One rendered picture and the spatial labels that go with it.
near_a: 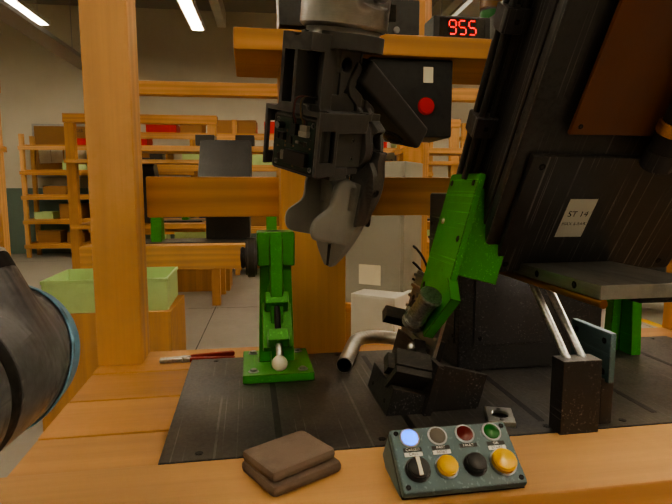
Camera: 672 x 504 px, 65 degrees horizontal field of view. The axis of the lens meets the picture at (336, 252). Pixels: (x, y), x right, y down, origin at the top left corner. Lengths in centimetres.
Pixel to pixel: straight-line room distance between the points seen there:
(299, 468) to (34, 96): 1128
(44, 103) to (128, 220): 1055
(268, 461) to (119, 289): 62
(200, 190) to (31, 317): 80
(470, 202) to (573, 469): 39
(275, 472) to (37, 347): 32
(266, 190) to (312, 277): 23
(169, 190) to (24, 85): 1066
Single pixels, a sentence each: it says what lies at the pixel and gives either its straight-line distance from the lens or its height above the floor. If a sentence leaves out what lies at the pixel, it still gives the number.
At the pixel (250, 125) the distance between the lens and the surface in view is 780.
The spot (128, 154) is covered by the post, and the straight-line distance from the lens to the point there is 116.
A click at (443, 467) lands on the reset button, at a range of 66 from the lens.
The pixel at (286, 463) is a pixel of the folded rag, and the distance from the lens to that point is 67.
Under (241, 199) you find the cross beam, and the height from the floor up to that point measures 122.
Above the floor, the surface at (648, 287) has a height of 113.
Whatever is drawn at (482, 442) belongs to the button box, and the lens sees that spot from 71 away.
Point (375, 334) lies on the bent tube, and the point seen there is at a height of 92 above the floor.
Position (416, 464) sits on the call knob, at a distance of 66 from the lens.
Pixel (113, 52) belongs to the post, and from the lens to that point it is 119.
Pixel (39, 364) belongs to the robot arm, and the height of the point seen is 112.
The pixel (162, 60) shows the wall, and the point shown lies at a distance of 1123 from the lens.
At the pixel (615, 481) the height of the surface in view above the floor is 90.
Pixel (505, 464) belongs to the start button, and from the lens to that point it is 69.
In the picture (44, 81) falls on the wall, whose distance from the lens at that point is 1173.
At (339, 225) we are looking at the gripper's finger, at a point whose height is 122.
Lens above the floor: 125
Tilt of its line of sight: 7 degrees down
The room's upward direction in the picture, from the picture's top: straight up
